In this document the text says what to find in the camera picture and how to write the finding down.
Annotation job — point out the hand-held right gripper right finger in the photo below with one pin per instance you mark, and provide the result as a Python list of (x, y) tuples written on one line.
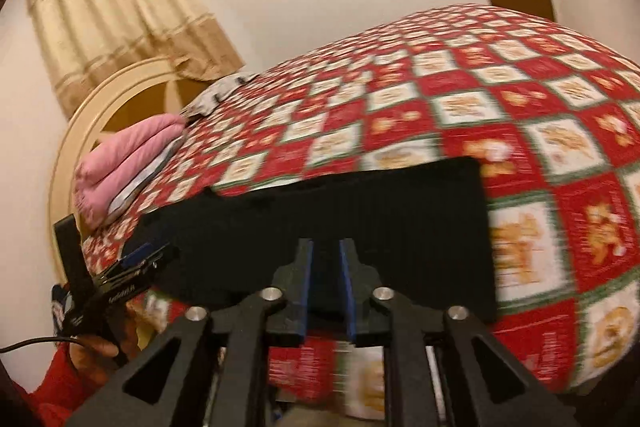
[(347, 287)]

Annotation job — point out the pink folded blanket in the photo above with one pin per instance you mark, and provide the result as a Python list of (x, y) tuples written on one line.
[(125, 167)]

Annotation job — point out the person's red sleeved forearm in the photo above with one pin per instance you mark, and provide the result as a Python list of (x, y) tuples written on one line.
[(45, 397)]

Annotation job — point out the beige patterned curtain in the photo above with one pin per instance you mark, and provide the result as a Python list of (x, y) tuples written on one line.
[(110, 7)]

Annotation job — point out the person's left hand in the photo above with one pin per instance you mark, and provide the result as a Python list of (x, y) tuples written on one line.
[(95, 357)]

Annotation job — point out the black pants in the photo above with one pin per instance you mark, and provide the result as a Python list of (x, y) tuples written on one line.
[(400, 232)]

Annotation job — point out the grey patterned pillow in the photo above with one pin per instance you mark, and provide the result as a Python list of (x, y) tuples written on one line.
[(220, 94)]

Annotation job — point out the red printed blanket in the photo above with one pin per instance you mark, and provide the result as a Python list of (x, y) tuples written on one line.
[(550, 207)]

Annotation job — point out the cream wooden headboard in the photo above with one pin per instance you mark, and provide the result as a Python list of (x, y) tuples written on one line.
[(75, 147)]

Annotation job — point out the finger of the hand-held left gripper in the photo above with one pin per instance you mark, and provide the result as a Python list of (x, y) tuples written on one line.
[(150, 269), (136, 255)]

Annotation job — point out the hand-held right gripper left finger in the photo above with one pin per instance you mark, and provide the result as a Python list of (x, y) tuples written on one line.
[(307, 287)]

